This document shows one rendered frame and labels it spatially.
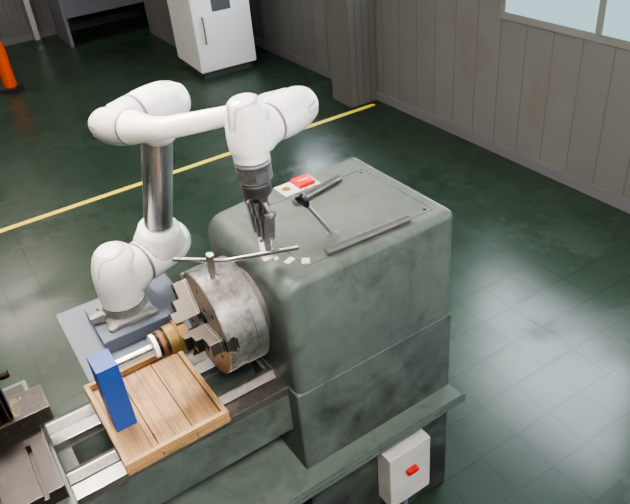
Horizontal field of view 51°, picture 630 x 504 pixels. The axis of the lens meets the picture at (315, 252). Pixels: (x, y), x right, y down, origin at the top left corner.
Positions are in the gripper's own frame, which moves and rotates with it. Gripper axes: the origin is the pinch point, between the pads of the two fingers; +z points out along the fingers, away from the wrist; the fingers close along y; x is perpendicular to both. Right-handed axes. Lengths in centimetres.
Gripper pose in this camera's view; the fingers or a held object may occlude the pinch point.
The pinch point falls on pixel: (266, 248)
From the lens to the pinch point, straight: 175.2
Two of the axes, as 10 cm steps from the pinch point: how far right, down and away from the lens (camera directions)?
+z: 0.9, 8.3, 5.5
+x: 8.3, -3.7, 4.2
